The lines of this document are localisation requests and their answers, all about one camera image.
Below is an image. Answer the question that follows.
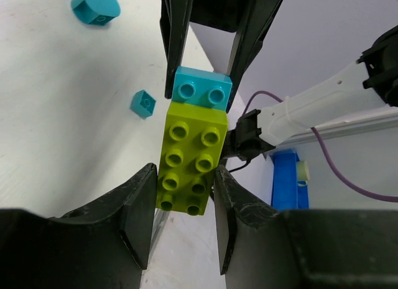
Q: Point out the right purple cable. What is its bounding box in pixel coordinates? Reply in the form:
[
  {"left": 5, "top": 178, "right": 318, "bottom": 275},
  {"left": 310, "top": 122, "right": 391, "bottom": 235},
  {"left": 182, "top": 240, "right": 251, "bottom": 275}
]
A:
[{"left": 242, "top": 89, "right": 398, "bottom": 204}]

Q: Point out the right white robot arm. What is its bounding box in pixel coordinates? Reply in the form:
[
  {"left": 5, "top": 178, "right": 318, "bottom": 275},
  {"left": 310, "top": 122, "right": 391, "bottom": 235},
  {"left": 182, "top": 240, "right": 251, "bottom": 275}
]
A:
[{"left": 160, "top": 0, "right": 397, "bottom": 160}]

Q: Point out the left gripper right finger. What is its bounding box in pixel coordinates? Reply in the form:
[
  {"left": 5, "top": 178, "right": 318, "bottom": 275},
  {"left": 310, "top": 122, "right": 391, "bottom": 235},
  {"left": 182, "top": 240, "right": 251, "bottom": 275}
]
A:
[{"left": 214, "top": 166, "right": 397, "bottom": 288}]

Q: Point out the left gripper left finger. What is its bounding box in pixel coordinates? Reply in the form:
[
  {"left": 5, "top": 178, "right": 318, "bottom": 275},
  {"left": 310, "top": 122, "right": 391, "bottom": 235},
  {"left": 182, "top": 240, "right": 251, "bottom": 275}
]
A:
[{"left": 1, "top": 163, "right": 157, "bottom": 288}]

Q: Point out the long cyan lego brick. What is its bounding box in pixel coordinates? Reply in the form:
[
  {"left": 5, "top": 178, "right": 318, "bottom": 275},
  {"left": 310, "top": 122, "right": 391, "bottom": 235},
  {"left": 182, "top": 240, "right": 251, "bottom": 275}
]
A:
[{"left": 172, "top": 67, "right": 233, "bottom": 111}]

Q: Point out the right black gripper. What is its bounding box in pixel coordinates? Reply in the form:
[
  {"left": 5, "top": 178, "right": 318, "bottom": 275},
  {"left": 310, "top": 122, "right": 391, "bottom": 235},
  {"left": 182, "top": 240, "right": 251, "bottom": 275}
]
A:
[{"left": 160, "top": 0, "right": 283, "bottom": 111}]

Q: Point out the blue plastic clamp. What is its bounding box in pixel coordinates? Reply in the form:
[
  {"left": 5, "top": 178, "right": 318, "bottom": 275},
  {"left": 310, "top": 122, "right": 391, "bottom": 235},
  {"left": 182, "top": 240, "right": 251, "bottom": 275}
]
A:
[{"left": 271, "top": 149, "right": 310, "bottom": 211}]

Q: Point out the small cyan lego brick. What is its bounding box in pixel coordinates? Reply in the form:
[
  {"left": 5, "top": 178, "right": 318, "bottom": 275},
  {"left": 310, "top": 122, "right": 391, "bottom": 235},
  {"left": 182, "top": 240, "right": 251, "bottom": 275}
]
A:
[{"left": 130, "top": 89, "right": 156, "bottom": 119}]

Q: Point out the long green lego brick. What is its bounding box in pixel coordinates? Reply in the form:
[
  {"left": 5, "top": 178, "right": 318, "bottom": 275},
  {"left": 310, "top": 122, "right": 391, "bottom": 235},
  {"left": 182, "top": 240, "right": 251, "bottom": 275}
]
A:
[{"left": 156, "top": 101, "right": 228, "bottom": 216}]

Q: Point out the cyan round lego piece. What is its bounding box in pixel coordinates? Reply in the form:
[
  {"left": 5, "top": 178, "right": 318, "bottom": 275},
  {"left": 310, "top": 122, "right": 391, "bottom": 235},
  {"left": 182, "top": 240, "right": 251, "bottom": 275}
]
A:
[{"left": 70, "top": 0, "right": 121, "bottom": 26}]

